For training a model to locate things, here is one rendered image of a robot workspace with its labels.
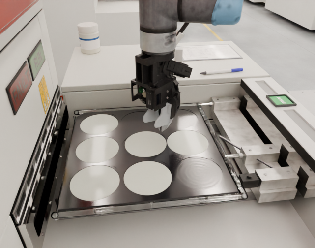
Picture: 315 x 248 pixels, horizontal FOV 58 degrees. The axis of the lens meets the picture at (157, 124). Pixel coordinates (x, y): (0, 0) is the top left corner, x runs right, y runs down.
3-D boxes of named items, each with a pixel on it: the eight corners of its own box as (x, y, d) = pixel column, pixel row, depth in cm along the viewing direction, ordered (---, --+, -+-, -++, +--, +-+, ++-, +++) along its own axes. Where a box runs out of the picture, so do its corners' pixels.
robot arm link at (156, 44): (156, 21, 62) (186, 28, 57) (156, 43, 64) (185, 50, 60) (131, 29, 57) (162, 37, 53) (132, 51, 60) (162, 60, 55)
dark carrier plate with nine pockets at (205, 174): (58, 211, 53) (57, 209, 52) (77, 114, 81) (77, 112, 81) (238, 194, 56) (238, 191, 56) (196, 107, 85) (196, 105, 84)
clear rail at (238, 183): (241, 201, 55) (243, 197, 54) (195, 106, 86) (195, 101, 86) (248, 201, 55) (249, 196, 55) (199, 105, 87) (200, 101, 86)
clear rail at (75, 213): (50, 221, 51) (49, 216, 51) (52, 215, 53) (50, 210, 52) (248, 201, 55) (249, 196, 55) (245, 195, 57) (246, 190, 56)
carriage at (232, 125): (258, 203, 60) (260, 193, 58) (209, 113, 90) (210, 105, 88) (294, 200, 61) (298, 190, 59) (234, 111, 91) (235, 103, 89)
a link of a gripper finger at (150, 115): (139, 134, 71) (138, 101, 66) (155, 124, 75) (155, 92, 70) (149, 139, 69) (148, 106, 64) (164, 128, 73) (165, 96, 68)
